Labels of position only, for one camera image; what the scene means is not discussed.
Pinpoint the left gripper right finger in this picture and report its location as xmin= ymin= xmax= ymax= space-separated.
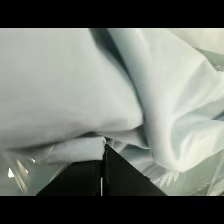
xmin=102 ymin=144 xmax=167 ymax=197

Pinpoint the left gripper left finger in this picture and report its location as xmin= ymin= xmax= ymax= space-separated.
xmin=36 ymin=159 xmax=103 ymax=197

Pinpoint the pale blue shirt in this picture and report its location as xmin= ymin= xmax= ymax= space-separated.
xmin=0 ymin=28 xmax=224 ymax=183

